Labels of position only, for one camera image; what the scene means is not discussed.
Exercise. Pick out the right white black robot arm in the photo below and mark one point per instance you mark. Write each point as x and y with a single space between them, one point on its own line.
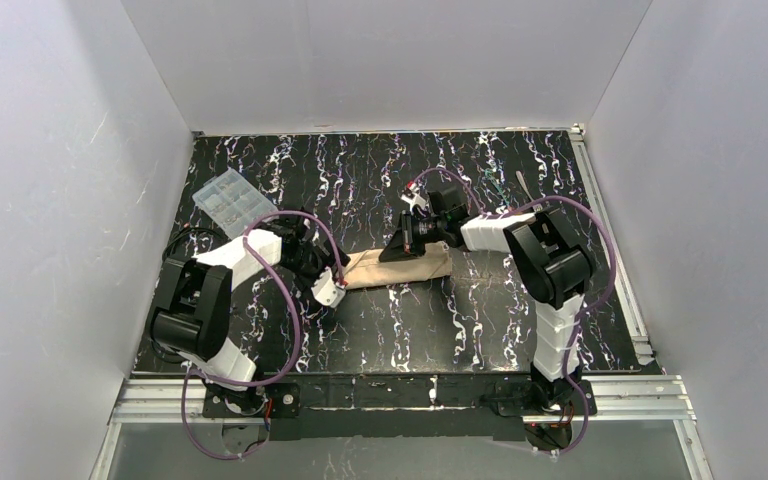
553 265

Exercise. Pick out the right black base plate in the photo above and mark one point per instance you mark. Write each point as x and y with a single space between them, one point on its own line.
523 397

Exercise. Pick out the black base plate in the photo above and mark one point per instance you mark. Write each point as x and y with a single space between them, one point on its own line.
523 397
276 401

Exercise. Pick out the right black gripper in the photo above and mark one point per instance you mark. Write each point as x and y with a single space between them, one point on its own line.
408 234

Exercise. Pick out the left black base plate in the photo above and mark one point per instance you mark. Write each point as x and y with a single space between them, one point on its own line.
276 401

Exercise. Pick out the aluminium frame rail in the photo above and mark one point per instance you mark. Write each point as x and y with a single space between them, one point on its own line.
618 397

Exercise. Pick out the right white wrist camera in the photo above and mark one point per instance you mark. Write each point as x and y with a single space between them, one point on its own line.
412 197

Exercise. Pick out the beige cloth napkin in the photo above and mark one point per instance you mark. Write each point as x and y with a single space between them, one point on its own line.
365 270

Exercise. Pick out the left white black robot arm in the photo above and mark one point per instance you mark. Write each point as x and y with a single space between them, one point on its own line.
190 311

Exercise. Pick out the clear plastic screw box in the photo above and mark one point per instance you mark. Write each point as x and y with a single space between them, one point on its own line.
232 203

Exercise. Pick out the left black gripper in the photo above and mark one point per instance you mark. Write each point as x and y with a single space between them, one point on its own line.
321 258

